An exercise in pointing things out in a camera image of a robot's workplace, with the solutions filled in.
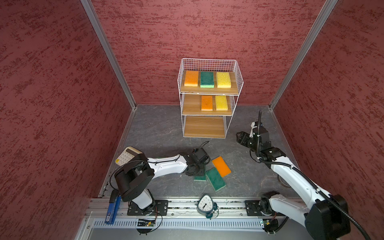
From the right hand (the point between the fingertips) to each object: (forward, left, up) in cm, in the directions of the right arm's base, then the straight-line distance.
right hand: (238, 138), depth 84 cm
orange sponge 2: (-11, +10, -15) cm, 20 cm away
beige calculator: (-1, +68, -13) cm, 69 cm away
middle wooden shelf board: (+18, +26, +9) cm, 33 cm away
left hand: (-15, +23, -15) cm, 31 cm away
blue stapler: (-32, +66, -11) cm, 74 cm away
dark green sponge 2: (-18, +14, -14) cm, 27 cm away
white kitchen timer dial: (-32, +20, -11) cm, 40 cm away
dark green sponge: (-17, +22, -13) cm, 31 cm away
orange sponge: (+17, +17, +12) cm, 27 cm away
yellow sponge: (+17, +9, +12) cm, 23 cm away
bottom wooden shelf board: (+23, +16, -18) cm, 33 cm away
